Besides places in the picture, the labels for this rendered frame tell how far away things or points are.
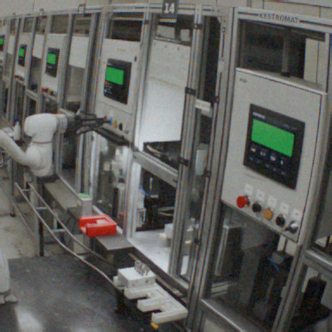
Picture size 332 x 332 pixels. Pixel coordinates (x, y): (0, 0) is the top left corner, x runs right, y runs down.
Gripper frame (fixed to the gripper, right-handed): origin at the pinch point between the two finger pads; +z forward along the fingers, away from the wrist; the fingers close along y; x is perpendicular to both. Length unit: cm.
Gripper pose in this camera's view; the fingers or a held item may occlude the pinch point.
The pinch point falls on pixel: (103, 121)
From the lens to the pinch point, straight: 248.2
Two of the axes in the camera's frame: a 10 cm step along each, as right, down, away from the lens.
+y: 1.0, -9.6, -2.7
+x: -5.1, -2.8, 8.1
